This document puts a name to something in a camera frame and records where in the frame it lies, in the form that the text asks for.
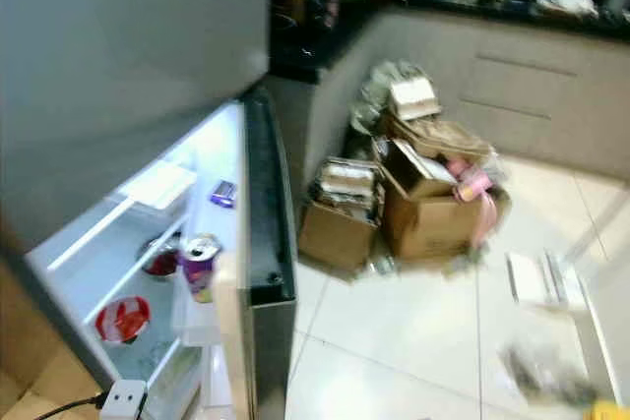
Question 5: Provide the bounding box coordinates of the grey two-door fridge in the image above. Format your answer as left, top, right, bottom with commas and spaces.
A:
0, 0, 296, 420

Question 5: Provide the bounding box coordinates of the fridge lower door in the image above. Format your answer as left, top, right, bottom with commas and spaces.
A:
172, 86, 296, 420

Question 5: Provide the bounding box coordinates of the white flat box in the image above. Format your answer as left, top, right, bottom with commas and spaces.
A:
123, 161, 198, 210

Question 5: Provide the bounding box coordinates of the steel bowl of red berries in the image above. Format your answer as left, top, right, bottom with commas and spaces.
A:
140, 238, 183, 279

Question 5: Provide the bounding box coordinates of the red lidded bowl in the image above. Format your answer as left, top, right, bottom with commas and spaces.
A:
95, 295, 152, 345

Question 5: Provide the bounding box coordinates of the purple drink can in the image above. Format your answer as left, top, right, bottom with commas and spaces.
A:
181, 233, 223, 304

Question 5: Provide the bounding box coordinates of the dark blue snack packet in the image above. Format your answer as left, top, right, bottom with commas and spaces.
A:
210, 180, 239, 209

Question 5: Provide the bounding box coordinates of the small brown cardboard box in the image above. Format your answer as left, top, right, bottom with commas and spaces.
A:
298, 157, 385, 271

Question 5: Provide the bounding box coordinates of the large brown cardboard box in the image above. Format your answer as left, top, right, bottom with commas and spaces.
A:
379, 138, 513, 262

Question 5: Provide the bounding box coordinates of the flat brown cardboard pile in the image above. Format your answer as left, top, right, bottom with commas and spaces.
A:
394, 117, 498, 160

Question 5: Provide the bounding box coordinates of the pink bag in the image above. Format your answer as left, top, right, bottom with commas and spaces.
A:
448, 159, 493, 207

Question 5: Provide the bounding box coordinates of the black topped kitchen counter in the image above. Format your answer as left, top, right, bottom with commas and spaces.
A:
271, 0, 630, 180

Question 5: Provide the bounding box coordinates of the white dustpan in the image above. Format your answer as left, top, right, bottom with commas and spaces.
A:
507, 248, 592, 313

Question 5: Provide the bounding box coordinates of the grey mottled floor rag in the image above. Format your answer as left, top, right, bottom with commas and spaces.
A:
500, 341, 601, 406

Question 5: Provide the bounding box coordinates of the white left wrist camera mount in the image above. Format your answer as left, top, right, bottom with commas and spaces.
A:
106, 381, 149, 420

